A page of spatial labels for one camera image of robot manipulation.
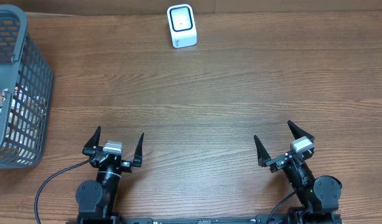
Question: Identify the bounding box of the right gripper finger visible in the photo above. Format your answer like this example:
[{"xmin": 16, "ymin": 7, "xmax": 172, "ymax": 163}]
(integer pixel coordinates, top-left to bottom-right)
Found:
[
  {"xmin": 287, "ymin": 120, "xmax": 315, "ymax": 141},
  {"xmin": 254, "ymin": 135, "xmax": 271, "ymax": 166}
]

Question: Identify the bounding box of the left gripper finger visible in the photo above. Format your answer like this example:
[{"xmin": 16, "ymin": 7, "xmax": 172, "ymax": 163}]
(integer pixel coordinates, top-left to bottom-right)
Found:
[
  {"xmin": 84, "ymin": 126, "xmax": 101, "ymax": 149},
  {"xmin": 133, "ymin": 133, "xmax": 144, "ymax": 167}
]

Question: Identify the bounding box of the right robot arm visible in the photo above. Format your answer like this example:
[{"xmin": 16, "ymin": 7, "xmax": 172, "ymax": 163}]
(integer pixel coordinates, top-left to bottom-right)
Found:
[{"xmin": 254, "ymin": 120, "xmax": 342, "ymax": 224}]

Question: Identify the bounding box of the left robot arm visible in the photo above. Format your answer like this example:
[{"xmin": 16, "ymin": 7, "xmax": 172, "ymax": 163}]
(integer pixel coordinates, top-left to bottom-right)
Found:
[{"xmin": 75, "ymin": 126, "xmax": 144, "ymax": 223}]

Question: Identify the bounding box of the white barcode scanner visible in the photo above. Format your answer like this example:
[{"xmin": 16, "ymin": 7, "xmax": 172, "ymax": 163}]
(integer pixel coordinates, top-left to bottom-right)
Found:
[{"xmin": 167, "ymin": 4, "xmax": 197, "ymax": 49}]

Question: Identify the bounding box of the grey plastic mesh basket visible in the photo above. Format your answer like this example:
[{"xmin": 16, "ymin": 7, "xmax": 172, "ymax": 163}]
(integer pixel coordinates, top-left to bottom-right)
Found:
[{"xmin": 0, "ymin": 4, "xmax": 54, "ymax": 169}]

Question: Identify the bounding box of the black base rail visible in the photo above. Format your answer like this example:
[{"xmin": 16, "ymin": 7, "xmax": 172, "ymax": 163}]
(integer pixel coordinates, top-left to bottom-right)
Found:
[{"xmin": 66, "ymin": 215, "xmax": 343, "ymax": 224}]

